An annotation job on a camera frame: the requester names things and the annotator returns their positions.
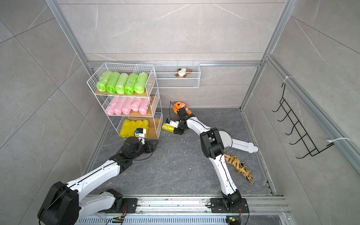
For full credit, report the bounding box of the yellow roll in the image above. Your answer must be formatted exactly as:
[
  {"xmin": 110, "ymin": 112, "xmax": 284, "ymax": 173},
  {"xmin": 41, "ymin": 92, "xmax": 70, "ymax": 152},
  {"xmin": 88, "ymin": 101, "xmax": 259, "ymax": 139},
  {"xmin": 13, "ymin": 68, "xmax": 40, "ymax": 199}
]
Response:
[
  {"xmin": 127, "ymin": 121, "xmax": 136, "ymax": 137},
  {"xmin": 141, "ymin": 120, "xmax": 149, "ymax": 136},
  {"xmin": 119, "ymin": 120, "xmax": 130, "ymax": 138},
  {"xmin": 162, "ymin": 123, "xmax": 175, "ymax": 133},
  {"xmin": 134, "ymin": 120, "xmax": 143, "ymax": 130}
]

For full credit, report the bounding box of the pink roll small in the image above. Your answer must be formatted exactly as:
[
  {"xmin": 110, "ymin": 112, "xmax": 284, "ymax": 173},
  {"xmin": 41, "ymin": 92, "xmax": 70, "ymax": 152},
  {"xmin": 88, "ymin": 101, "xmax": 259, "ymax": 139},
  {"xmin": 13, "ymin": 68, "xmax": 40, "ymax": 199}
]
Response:
[{"xmin": 105, "ymin": 96, "xmax": 120, "ymax": 115}]

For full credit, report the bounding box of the green roll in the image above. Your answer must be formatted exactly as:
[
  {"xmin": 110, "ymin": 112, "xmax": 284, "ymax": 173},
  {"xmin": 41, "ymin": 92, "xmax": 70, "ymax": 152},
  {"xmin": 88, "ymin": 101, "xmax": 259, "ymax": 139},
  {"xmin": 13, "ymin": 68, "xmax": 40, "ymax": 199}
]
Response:
[
  {"xmin": 115, "ymin": 73, "xmax": 129, "ymax": 94},
  {"xmin": 134, "ymin": 72, "xmax": 148, "ymax": 94},
  {"xmin": 106, "ymin": 72, "xmax": 120, "ymax": 94},
  {"xmin": 96, "ymin": 71, "xmax": 113, "ymax": 92},
  {"xmin": 124, "ymin": 73, "xmax": 138, "ymax": 95}
]

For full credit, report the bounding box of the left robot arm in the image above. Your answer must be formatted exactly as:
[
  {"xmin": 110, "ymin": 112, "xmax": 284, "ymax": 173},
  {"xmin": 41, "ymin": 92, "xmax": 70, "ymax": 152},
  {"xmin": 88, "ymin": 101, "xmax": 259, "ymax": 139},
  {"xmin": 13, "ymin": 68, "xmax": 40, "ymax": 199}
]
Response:
[{"xmin": 37, "ymin": 137, "xmax": 158, "ymax": 225}]

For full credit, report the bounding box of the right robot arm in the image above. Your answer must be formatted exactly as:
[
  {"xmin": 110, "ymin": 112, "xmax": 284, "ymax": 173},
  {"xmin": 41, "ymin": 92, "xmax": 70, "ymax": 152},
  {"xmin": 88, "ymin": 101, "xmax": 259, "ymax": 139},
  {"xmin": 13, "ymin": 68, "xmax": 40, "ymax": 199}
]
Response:
[{"xmin": 177, "ymin": 108, "xmax": 249, "ymax": 213}]

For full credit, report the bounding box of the orange shark plush toy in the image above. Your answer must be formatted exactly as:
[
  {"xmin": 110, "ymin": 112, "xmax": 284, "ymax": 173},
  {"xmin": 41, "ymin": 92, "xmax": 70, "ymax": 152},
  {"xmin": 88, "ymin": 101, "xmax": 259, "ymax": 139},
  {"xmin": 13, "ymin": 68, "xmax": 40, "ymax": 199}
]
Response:
[{"xmin": 172, "ymin": 101, "xmax": 192, "ymax": 114}]

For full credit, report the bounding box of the brown white plush toy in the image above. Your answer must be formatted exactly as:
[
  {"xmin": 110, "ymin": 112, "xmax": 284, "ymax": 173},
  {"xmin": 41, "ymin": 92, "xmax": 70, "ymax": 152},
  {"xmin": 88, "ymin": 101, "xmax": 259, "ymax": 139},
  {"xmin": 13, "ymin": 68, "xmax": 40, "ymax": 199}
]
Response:
[{"xmin": 175, "ymin": 67, "xmax": 193, "ymax": 78}]

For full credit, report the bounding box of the brown patterned object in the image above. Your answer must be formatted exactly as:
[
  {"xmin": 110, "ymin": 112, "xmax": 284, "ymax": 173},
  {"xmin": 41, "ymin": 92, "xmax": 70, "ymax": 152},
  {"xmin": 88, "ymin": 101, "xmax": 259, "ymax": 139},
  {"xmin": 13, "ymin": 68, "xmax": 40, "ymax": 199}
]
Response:
[{"xmin": 224, "ymin": 154, "xmax": 254, "ymax": 184}]

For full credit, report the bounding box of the white wire wall basket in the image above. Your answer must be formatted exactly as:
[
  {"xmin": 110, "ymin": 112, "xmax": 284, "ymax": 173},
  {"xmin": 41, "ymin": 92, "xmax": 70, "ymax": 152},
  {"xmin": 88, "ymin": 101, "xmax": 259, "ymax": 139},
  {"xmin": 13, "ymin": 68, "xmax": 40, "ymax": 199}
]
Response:
[{"xmin": 134, "ymin": 62, "xmax": 201, "ymax": 89}]

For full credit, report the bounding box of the white round handled brush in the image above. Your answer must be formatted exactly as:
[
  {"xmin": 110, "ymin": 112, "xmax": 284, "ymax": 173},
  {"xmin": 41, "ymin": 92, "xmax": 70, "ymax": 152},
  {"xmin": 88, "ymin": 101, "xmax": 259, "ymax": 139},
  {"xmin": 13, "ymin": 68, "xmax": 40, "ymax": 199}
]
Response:
[{"xmin": 219, "ymin": 131, "xmax": 259, "ymax": 153}]

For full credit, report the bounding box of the white wire three-tier shelf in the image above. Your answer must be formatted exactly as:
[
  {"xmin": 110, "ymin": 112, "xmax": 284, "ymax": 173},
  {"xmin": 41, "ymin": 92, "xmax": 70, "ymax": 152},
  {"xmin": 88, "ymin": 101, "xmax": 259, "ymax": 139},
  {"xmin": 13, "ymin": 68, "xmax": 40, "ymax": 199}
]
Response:
[{"xmin": 87, "ymin": 63, "xmax": 163, "ymax": 139}]

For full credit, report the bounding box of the black wall hook rack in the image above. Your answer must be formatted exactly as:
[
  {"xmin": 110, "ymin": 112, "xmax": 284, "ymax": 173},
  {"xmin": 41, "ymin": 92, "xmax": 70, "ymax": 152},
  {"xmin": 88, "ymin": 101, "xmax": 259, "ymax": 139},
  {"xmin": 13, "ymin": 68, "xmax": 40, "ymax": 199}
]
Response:
[{"xmin": 272, "ymin": 83, "xmax": 335, "ymax": 159}]

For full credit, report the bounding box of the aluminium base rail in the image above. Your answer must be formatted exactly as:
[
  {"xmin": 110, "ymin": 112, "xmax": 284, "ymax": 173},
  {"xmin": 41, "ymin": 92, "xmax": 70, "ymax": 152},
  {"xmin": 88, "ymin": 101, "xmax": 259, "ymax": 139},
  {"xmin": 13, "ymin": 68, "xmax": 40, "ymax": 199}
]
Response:
[{"xmin": 76, "ymin": 195, "xmax": 295, "ymax": 225}]

